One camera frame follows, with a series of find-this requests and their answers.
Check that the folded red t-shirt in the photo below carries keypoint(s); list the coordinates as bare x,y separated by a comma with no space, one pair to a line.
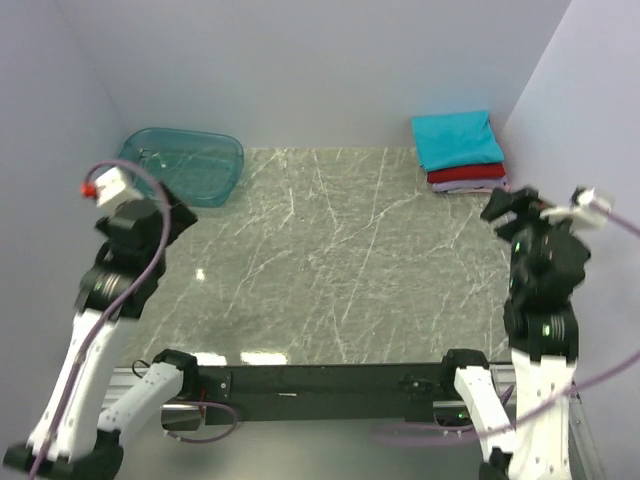
467,172

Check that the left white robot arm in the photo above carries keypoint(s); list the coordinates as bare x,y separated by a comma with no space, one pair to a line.
76,436

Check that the aluminium rail frame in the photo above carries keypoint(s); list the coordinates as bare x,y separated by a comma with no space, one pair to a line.
451,421

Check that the folded lavender t-shirt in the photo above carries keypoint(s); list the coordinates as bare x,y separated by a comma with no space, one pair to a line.
472,185

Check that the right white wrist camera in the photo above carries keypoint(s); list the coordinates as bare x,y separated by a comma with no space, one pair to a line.
588,210

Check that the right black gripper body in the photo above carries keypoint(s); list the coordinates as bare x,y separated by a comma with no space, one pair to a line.
520,238

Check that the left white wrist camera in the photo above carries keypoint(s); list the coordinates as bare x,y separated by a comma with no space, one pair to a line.
111,190

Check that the teal transparent plastic basin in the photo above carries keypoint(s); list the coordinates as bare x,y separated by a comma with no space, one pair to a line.
200,168

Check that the teal t-shirt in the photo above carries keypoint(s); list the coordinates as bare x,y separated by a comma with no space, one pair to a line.
454,140

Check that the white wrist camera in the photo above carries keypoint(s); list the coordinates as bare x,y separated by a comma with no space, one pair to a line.
111,190
588,210

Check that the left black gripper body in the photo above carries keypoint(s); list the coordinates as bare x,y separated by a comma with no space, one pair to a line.
180,219

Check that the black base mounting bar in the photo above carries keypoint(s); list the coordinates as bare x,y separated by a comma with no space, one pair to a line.
408,391

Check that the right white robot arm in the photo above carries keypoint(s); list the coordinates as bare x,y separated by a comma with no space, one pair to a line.
543,338

